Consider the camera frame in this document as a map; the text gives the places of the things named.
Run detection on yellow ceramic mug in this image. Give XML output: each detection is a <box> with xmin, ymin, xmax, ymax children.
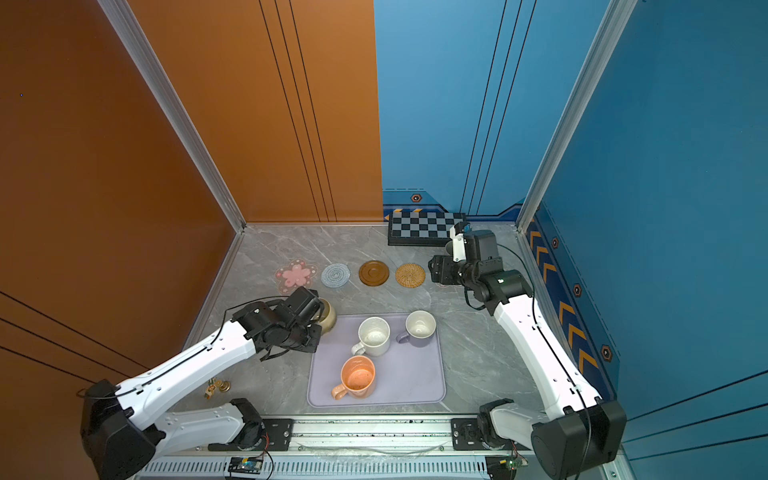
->
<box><xmin>316</xmin><ymin>298</ymin><xmax>337</xmax><ymax>335</ymax></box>

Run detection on pink cherry blossom coaster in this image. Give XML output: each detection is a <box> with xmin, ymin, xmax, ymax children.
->
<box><xmin>275</xmin><ymin>260</ymin><xmax>317</xmax><ymax>295</ymax></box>

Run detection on grey woven round coaster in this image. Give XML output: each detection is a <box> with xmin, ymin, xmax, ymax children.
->
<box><xmin>321</xmin><ymin>263</ymin><xmax>351</xmax><ymax>288</ymax></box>

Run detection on woven rattan round coaster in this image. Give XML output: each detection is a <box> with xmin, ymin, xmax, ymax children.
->
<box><xmin>395</xmin><ymin>263</ymin><xmax>426</xmax><ymax>288</ymax></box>

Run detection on purple white ceramic mug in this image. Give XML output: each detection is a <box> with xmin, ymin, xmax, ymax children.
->
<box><xmin>396</xmin><ymin>310</ymin><xmax>437</xmax><ymax>348</ymax></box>

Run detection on brown wooden round coaster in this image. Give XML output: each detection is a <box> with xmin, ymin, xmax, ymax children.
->
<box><xmin>358</xmin><ymin>260</ymin><xmax>390</xmax><ymax>287</ymax></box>

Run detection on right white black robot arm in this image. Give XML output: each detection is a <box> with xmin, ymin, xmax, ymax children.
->
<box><xmin>428</xmin><ymin>255</ymin><xmax>627</xmax><ymax>479</ymax></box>

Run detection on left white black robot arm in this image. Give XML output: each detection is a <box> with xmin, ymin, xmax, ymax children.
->
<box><xmin>80</xmin><ymin>300</ymin><xmax>324</xmax><ymax>479</ymax></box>

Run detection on small brass colourful trinkets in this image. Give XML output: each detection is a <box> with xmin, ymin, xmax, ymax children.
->
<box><xmin>204</xmin><ymin>378</ymin><xmax>231</xmax><ymax>400</ymax></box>

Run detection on orange ceramic mug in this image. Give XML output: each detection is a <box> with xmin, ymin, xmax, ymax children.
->
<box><xmin>331</xmin><ymin>356</ymin><xmax>376</xmax><ymax>400</ymax></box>

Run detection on black silver chessboard box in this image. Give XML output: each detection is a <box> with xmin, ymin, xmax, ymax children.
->
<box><xmin>387</xmin><ymin>210</ymin><xmax>466</xmax><ymax>247</ymax></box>

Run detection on lavender rectangular tray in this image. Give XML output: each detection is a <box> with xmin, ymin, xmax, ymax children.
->
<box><xmin>307</xmin><ymin>314</ymin><xmax>446</xmax><ymax>408</ymax></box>

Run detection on left green circuit board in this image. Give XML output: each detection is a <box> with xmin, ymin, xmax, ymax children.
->
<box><xmin>225</xmin><ymin>457</ymin><xmax>265</xmax><ymax>479</ymax></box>

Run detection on right small circuit board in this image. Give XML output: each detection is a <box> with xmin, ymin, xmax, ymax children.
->
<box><xmin>485</xmin><ymin>456</ymin><xmax>529</xmax><ymax>480</ymax></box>

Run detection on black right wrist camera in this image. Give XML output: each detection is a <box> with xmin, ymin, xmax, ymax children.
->
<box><xmin>449</xmin><ymin>221</ymin><xmax>499</xmax><ymax>262</ymax></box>

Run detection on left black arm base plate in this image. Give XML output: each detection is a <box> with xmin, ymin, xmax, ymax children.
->
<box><xmin>207</xmin><ymin>418</ymin><xmax>294</xmax><ymax>453</ymax></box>

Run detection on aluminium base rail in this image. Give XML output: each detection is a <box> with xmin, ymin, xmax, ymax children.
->
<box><xmin>136</xmin><ymin>414</ymin><xmax>548</xmax><ymax>479</ymax></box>

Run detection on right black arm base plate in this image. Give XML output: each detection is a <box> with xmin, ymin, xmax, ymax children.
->
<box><xmin>450</xmin><ymin>417</ymin><xmax>529</xmax><ymax>451</ymax></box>

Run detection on aluminium corner post left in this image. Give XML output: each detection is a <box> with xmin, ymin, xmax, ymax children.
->
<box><xmin>98</xmin><ymin>0</ymin><xmax>247</xmax><ymax>234</ymax></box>

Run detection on aluminium corner post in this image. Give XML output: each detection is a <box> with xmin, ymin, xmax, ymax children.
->
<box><xmin>516</xmin><ymin>0</ymin><xmax>637</xmax><ymax>234</ymax></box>
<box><xmin>98</xmin><ymin>0</ymin><xmax>247</xmax><ymax>234</ymax></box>

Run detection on aluminium corner post right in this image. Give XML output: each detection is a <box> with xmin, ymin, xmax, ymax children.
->
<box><xmin>516</xmin><ymin>0</ymin><xmax>637</xmax><ymax>234</ymax></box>

